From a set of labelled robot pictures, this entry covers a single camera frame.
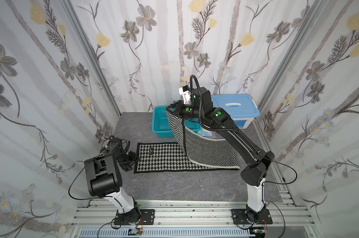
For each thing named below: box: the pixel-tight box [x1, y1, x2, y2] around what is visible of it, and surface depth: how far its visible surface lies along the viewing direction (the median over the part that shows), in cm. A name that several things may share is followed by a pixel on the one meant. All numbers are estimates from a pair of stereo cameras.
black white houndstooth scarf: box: [134, 111, 240, 175], surface depth 95 cm
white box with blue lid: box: [211, 93, 261, 129], surface depth 107 cm
